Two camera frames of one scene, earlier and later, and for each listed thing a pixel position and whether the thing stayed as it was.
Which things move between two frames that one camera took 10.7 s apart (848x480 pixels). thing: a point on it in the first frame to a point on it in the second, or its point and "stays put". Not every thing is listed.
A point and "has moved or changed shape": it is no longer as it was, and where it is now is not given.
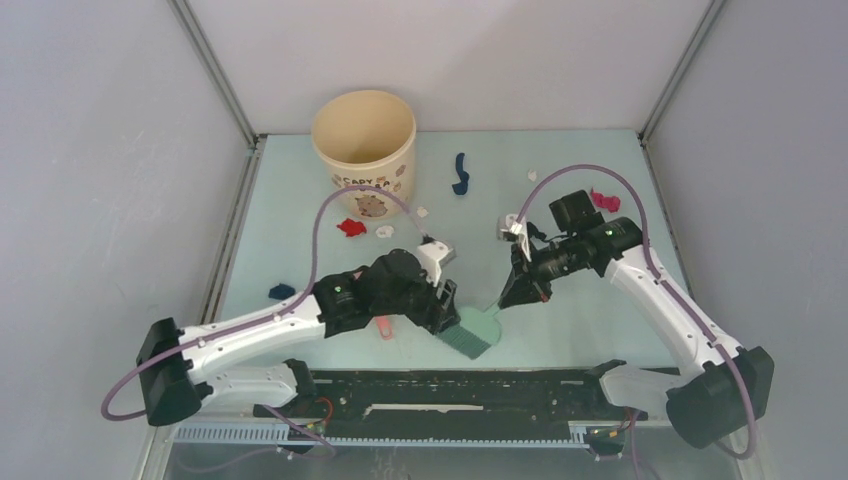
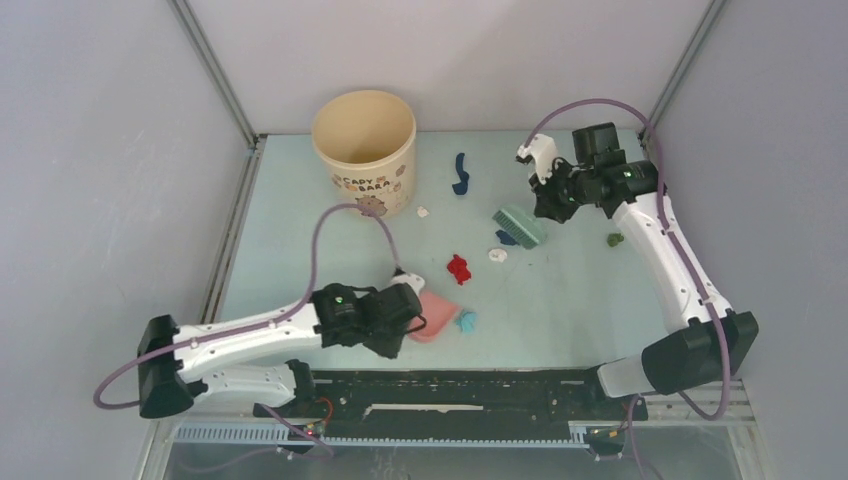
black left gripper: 437,314 to 391,348
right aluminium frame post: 708,15 stays put
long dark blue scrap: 462,186 stays put
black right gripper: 526,283 to 544,205
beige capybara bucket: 367,138 stays put
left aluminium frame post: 189,21 stays put
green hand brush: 474,333 has moved or changed shape
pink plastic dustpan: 383,321 has moved or changed shape
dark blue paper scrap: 281,292 has moved or changed shape
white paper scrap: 385,231 to 497,254
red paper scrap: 352,228 to 458,267
